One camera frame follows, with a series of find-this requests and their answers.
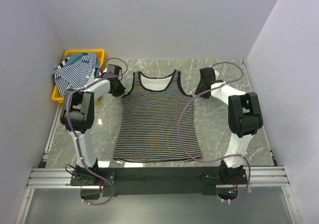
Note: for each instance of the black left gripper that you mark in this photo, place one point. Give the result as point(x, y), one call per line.
point(120, 90)

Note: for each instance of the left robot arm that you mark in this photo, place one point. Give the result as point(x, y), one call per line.
point(78, 114)

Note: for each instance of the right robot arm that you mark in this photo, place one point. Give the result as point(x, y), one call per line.
point(244, 120)

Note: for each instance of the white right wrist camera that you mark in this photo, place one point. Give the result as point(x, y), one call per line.
point(216, 73)

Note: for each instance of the aluminium extrusion rail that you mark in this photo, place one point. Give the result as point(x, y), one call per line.
point(44, 178)

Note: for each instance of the yellow plastic bin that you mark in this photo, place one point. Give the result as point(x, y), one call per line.
point(101, 55)

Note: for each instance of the teal tank top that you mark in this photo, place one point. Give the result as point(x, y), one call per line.
point(77, 56)

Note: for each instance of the black striped tank top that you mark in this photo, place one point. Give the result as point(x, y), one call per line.
point(157, 123)

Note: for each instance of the blue white striped tank top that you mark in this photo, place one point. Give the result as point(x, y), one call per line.
point(77, 74)

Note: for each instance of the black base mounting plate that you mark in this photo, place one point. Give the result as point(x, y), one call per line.
point(165, 180)

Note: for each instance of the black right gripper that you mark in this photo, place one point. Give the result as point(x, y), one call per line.
point(197, 91)

